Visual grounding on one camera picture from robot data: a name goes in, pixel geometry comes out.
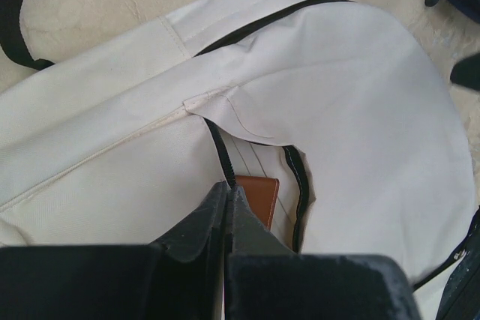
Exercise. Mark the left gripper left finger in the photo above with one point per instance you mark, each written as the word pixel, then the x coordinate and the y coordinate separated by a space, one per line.
pixel 173 277

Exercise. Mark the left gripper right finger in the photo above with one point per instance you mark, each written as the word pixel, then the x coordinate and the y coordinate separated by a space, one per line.
pixel 266 280

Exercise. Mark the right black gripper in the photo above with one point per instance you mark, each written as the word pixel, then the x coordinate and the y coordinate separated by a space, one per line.
pixel 460 299

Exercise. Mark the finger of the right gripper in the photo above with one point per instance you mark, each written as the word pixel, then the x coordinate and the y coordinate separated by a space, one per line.
pixel 466 73

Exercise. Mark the brown leather wallet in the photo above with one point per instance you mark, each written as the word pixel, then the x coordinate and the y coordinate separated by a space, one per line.
pixel 262 194

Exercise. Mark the beige canvas backpack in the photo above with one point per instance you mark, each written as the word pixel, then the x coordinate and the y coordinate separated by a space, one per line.
pixel 333 98

